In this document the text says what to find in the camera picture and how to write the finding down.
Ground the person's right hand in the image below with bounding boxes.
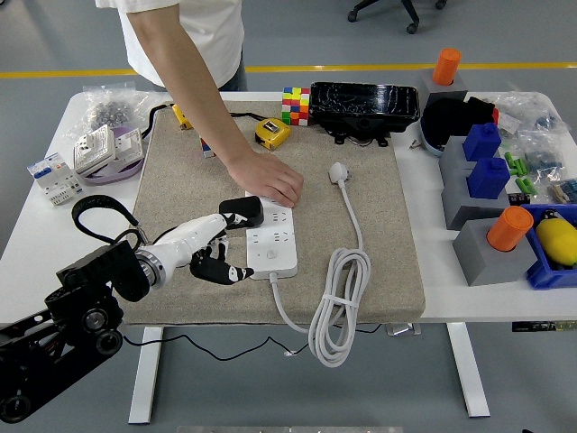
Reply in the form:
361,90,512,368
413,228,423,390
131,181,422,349
224,151,306,209

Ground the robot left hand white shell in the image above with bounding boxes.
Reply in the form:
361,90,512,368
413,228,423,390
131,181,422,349
151,212,256,288

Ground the black power adapter plug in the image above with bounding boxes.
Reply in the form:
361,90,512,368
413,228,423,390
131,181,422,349
218,195,265,231

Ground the white power strip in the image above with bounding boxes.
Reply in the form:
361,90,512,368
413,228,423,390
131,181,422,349
244,189,299,281

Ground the grey-brown mat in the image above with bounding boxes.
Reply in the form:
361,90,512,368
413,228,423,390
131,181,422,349
117,99,427,326

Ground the purple tape roll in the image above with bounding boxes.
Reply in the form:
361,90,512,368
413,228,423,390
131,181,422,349
83,125,146,187

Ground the yellow tape measure round label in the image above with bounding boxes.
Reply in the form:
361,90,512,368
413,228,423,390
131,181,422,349
172,103,193,131

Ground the black plastic tray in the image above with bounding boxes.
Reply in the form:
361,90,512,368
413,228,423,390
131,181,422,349
309,80,421,148

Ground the white socket box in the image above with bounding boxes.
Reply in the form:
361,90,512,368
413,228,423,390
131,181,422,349
71,124,116,176

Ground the white table leg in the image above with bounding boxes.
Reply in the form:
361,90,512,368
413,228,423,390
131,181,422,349
128,325,164,425
445,322,491,419

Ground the plastic bag of screws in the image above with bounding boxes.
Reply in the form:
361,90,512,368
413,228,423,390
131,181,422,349
67,80,161,145

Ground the person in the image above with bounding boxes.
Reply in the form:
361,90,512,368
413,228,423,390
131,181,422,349
94,0,248,91

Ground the white circuit breaker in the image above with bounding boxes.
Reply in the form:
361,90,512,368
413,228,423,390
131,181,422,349
25,152,87,207

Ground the white blue bowl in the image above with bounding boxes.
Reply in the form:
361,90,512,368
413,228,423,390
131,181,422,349
418,115,447,158

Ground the grey block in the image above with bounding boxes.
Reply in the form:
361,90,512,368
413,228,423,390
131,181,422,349
414,67,471,106
452,218,540,288
440,167,515,231
439,134,479,181

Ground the black cloth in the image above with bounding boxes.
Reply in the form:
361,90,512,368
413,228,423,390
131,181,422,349
421,95,497,150

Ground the black office chair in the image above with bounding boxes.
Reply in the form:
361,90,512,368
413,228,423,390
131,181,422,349
346,0,447,35

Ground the orange cylinder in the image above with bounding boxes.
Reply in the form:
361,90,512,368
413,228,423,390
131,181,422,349
431,47,463,87
485,206,536,253

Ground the blue block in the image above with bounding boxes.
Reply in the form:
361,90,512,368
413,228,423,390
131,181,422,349
463,122,503,162
466,156,512,200

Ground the clear plastic bag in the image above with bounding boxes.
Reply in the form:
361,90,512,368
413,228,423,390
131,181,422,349
493,92,564,136

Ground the plastic bag of blue parts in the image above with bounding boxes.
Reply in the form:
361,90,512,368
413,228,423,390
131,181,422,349
517,130,567,175
547,178,577,207

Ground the blue storage bin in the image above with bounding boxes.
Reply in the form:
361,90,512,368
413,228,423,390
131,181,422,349
520,202,577,290

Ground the yellow lemon toy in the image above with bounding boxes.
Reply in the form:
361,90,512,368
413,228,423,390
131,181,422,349
535,218,577,266

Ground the black box under table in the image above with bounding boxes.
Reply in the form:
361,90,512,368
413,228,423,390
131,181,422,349
511,319,577,334

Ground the yellow tape measure black strap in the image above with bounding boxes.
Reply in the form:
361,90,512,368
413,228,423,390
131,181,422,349
229,111,292,152

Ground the white power strip cord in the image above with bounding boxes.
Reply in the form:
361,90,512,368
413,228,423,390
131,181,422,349
267,161,372,369

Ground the white wall socket panel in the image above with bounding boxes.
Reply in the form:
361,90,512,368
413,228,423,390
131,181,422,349
113,128,144,161

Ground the thick black cable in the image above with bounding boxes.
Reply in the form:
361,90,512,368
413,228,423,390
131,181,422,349
139,103,175,139

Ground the metal bracket under table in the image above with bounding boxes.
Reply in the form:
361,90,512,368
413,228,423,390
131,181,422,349
386,322,423,337

